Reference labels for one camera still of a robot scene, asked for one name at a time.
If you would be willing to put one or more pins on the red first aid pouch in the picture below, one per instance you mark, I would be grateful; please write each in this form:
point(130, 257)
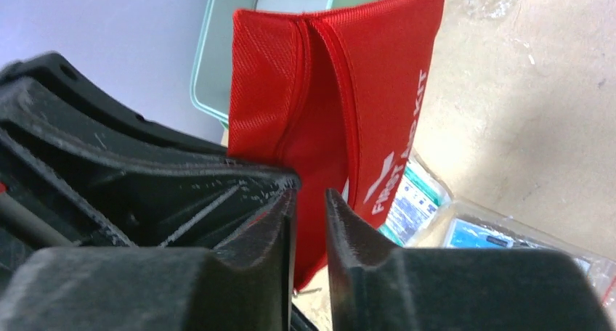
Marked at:
point(342, 113)

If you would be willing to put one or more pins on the mint green storage case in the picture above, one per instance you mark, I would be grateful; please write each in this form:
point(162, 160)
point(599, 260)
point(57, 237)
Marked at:
point(245, 36)

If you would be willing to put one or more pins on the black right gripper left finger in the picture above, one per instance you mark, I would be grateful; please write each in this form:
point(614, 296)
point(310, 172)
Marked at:
point(244, 284)

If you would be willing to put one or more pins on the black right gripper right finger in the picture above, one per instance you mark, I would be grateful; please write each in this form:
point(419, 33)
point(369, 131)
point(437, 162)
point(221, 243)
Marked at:
point(377, 285)

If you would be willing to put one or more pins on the green white mask packet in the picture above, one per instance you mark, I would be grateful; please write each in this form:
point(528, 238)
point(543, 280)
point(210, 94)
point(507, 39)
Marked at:
point(418, 198)

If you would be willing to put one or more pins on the clear zip bag of pads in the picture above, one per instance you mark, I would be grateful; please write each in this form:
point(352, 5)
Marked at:
point(462, 224)

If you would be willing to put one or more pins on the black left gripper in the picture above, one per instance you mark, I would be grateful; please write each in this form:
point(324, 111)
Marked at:
point(80, 170)

